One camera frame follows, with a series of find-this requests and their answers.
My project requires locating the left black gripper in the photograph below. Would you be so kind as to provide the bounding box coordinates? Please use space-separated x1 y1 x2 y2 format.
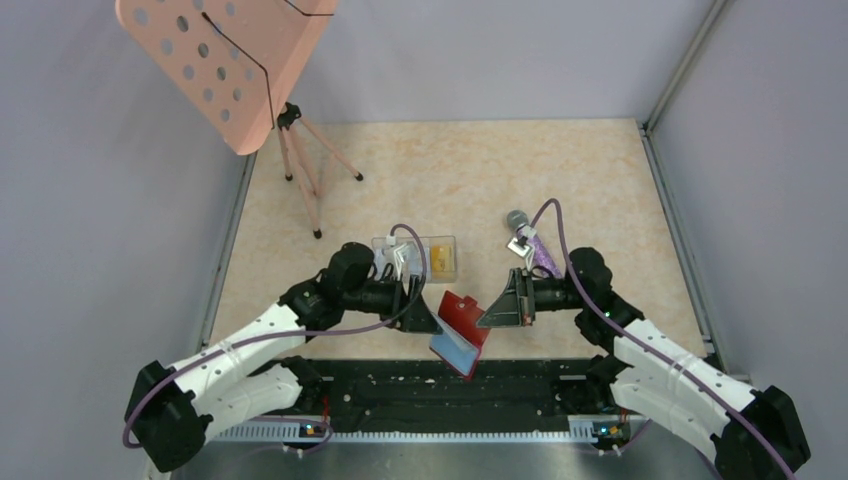
342 271 442 334

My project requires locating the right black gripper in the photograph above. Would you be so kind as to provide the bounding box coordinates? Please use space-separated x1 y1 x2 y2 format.
477 266 588 327

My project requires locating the red leather card holder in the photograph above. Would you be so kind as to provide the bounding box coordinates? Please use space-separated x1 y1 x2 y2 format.
429 291 490 381

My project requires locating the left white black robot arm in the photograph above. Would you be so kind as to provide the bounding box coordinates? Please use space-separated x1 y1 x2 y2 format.
122 242 439 473

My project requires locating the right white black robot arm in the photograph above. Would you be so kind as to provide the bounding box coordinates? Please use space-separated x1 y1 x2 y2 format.
477 247 811 479

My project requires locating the clear plastic card tray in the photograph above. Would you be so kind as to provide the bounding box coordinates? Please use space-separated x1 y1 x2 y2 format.
371 236 458 284

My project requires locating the yellow credit card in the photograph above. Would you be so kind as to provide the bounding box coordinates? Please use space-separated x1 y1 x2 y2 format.
430 244 456 278

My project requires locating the purple glitter microphone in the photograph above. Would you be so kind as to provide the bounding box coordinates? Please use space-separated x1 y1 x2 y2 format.
506 210 563 278

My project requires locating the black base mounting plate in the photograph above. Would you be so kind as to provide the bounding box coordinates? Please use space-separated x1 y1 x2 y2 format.
273 358 636 434

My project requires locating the pink perforated music stand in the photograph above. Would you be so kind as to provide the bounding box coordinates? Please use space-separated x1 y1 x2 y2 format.
114 0 363 238

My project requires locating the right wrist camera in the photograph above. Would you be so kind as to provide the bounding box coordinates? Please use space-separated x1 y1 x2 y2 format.
507 225 536 262

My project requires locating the aluminium frame rail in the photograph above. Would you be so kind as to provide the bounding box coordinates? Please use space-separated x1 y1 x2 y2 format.
208 411 642 450

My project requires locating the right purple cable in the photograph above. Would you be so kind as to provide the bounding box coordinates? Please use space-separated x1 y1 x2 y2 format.
523 198 800 480

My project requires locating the purple cable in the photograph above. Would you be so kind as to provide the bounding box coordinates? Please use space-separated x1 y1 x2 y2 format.
121 223 429 450
523 198 800 480

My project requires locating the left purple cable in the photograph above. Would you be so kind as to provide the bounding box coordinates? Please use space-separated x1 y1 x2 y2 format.
121 223 429 450

